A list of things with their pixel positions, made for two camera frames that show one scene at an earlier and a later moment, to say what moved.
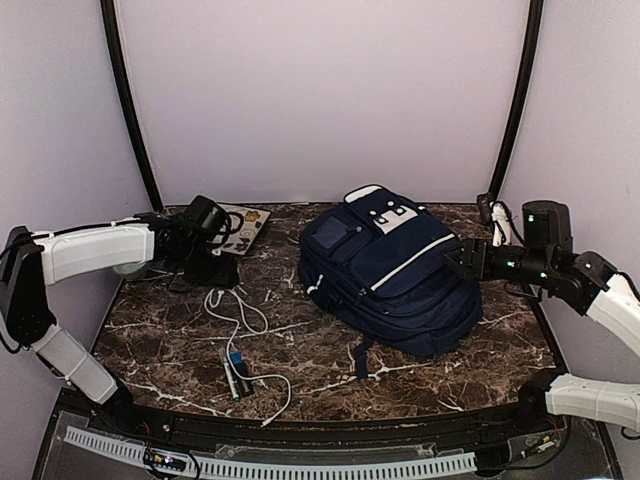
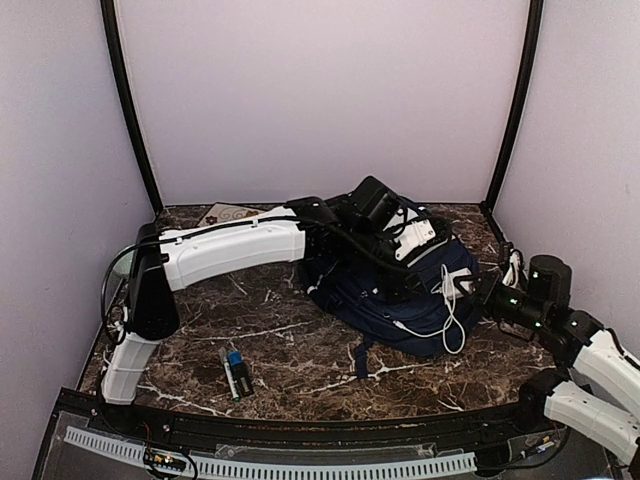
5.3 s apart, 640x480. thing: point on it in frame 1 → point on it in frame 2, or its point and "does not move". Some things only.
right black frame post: (534, 25) does not move
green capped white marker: (235, 392) does not move
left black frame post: (121, 66) does not move
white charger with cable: (253, 332) → (455, 283)
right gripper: (471, 254) → (483, 299)
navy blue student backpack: (376, 267) does not move
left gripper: (224, 279) → (405, 291)
